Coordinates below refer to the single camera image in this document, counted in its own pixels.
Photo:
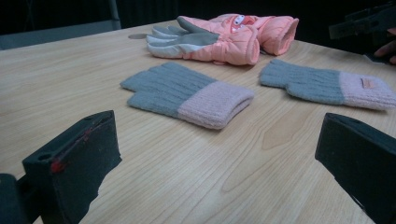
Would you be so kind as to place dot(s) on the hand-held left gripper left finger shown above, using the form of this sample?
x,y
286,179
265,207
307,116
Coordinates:
x,y
77,155

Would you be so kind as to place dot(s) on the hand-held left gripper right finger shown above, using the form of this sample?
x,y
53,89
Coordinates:
x,y
361,155

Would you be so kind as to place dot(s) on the pink padded glove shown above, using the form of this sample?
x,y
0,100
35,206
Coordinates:
x,y
274,34
230,43

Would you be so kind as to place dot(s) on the grey and pink knitted glove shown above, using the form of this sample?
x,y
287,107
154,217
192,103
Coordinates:
x,y
186,93
314,84

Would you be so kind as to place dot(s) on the round grey table cap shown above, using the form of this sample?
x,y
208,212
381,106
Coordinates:
x,y
137,36

